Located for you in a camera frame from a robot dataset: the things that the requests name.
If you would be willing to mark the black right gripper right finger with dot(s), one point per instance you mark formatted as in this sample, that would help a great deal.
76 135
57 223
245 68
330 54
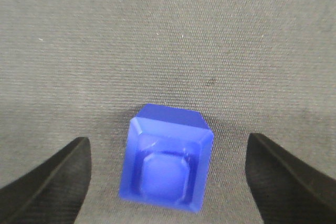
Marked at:
286 189

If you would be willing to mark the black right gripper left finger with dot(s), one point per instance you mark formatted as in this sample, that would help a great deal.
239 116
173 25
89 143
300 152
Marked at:
54 191

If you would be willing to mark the small blue plastic container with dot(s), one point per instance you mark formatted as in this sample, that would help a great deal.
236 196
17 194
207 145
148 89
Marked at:
167 158

